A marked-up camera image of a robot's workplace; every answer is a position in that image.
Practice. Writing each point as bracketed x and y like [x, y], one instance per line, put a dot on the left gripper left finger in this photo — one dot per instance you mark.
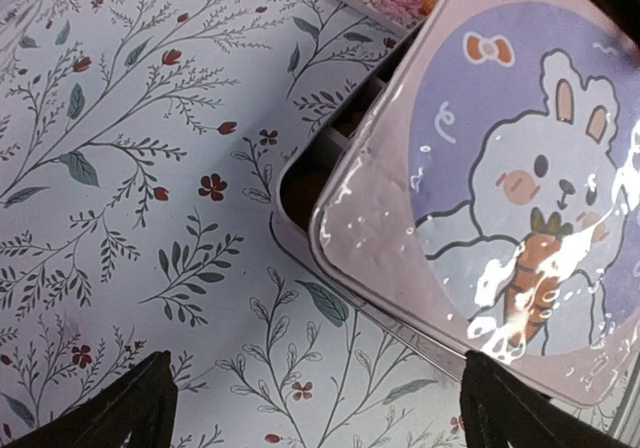
[136, 410]

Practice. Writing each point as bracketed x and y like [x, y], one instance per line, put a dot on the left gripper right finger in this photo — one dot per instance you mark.
[500, 410]

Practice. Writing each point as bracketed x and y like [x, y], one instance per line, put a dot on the silver tin lid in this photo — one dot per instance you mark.
[523, 178]

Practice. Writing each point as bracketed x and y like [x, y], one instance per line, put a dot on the metal tin with white dividers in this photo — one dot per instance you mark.
[342, 211]

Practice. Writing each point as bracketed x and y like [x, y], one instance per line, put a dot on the floral tablecloth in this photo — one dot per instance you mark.
[141, 146]

